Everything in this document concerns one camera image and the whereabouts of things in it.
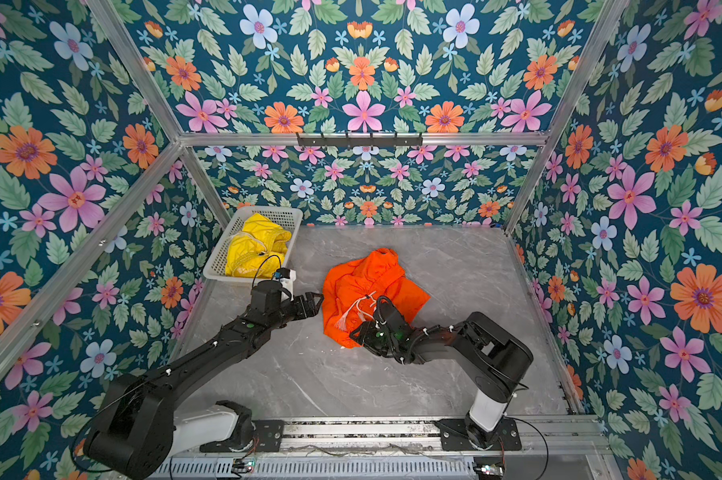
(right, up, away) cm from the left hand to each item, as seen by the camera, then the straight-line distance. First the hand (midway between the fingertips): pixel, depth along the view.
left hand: (317, 292), depth 84 cm
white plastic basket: (-38, +24, +27) cm, 52 cm away
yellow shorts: (-25, +12, +19) cm, 34 cm away
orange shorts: (+9, -1, +12) cm, 15 cm away
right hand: (+9, -14, +3) cm, 17 cm away
